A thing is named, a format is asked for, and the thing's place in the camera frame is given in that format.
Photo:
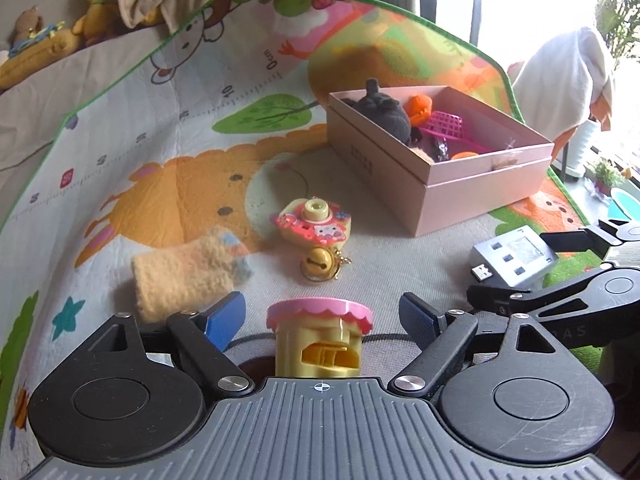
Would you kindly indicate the yellow bell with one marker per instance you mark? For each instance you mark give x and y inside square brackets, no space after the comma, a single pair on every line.
[316,262]

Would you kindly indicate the pink cardboard box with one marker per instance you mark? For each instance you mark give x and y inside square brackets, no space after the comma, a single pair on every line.
[465,200]

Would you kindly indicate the dark shiny packet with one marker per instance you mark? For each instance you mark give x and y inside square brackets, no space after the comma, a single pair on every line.
[440,149]

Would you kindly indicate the pink mesh basket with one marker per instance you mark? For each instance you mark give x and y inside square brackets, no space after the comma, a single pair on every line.
[445,125]

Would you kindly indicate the small potted plant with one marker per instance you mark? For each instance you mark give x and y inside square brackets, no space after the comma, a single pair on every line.
[605,175]

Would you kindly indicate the orange round toy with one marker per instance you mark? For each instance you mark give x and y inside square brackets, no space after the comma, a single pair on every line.
[467,156]

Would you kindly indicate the yellow duck plush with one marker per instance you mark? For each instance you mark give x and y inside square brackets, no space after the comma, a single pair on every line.
[95,15]

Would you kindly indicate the yellow plush pillow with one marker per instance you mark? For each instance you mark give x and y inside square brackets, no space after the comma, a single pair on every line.
[40,57]

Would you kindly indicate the colourful cartoon play mat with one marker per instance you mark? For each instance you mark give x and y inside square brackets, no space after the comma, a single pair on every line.
[175,185]

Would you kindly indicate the brown teddy bear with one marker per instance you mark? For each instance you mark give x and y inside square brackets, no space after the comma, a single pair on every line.
[27,25]

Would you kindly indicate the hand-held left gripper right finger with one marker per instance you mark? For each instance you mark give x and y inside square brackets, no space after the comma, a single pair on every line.
[419,317]

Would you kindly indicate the yellow jar with pink lid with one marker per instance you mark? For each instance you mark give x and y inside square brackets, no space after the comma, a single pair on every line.
[320,345]

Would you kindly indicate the white draped cloth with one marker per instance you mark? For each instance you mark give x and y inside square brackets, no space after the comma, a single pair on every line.
[560,80]

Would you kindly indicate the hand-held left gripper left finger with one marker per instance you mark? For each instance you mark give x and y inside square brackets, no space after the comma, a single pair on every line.
[225,320]

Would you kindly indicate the dark window frame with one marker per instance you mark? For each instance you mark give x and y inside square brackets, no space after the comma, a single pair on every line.
[450,5]

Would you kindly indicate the white pot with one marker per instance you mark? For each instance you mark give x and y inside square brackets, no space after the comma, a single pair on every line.
[580,150]

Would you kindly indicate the black plush toy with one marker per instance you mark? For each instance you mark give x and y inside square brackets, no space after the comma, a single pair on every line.
[385,112]

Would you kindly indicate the small orange pumpkin toy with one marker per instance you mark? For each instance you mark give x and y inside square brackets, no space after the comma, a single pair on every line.
[419,106]

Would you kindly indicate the pink yellow toy camera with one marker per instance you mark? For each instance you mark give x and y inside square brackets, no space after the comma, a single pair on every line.
[312,222]

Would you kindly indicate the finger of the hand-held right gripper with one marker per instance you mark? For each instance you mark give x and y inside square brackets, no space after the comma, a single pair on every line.
[575,240]
[590,290]

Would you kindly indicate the teal dish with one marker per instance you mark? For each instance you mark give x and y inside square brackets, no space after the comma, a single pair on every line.
[627,202]

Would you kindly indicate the grey usb hub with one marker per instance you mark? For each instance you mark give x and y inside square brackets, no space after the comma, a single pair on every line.
[520,255]

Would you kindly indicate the tall green plant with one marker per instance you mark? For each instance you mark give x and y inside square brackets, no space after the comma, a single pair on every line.
[620,5]

